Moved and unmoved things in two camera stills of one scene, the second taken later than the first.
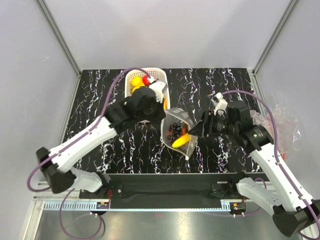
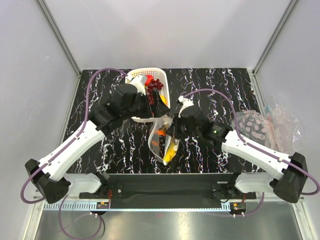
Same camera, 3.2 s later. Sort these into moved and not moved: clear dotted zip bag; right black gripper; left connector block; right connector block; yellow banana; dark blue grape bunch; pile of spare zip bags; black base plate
Moved: yellow banana; clear dotted zip bag; right black gripper; dark blue grape bunch
Not moved: black base plate; pile of spare zip bags; left connector block; right connector block
